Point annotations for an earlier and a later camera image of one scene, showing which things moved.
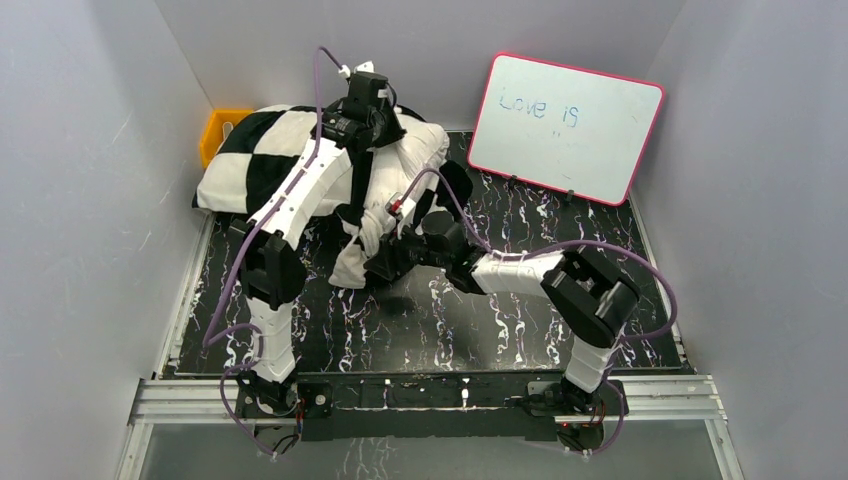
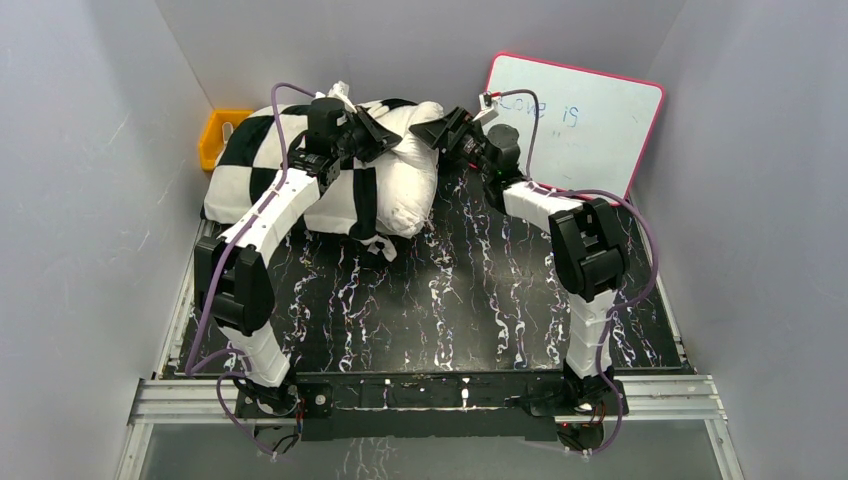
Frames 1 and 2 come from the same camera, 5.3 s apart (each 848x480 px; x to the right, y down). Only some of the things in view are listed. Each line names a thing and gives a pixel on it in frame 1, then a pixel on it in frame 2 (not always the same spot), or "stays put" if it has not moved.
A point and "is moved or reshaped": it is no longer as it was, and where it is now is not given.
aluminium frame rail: (672, 399) stays put
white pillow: (407, 166) is moved or reshaped
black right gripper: (390, 249) → (435, 133)
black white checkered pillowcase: (259, 146) is moved or reshaped
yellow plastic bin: (212, 132) stays put
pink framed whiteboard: (571, 128) stays put
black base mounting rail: (429, 406) stays put
